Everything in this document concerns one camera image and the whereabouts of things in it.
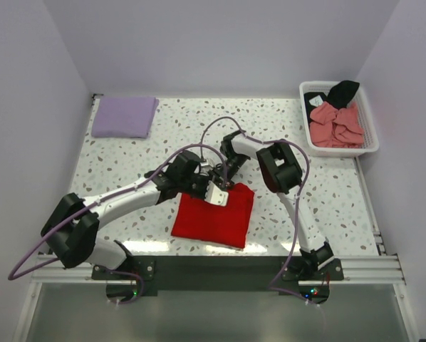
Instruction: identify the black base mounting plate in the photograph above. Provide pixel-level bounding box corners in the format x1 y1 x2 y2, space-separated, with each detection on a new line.
91 256 345 302

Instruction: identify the pink t shirt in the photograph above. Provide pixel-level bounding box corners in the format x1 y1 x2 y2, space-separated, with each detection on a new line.
309 102 365 148

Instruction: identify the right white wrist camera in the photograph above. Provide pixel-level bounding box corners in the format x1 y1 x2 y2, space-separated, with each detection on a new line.
200 158 216 170

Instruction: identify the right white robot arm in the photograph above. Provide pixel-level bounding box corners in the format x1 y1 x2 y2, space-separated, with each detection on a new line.
220 131 334 280

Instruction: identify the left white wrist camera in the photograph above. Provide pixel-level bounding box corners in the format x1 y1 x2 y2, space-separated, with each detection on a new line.
204 182 229 207

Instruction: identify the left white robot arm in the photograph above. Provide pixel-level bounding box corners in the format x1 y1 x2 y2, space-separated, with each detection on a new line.
41 150 225 279

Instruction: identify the red t shirt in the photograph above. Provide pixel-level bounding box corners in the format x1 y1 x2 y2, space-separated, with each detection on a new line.
171 183 254 249

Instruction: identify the white plastic laundry basket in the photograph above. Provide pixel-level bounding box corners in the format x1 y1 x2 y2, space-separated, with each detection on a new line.
299 81 379 157

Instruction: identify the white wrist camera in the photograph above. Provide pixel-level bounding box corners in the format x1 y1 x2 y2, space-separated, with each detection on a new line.
200 158 216 170
204 182 229 207

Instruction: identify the folded lilac t shirt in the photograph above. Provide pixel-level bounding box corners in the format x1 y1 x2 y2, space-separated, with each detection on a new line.
91 96 159 139

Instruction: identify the aluminium frame rail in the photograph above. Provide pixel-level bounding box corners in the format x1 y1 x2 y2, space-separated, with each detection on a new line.
30 256 406 284

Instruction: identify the black t shirt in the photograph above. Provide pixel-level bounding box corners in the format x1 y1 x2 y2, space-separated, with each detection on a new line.
299 80 360 117

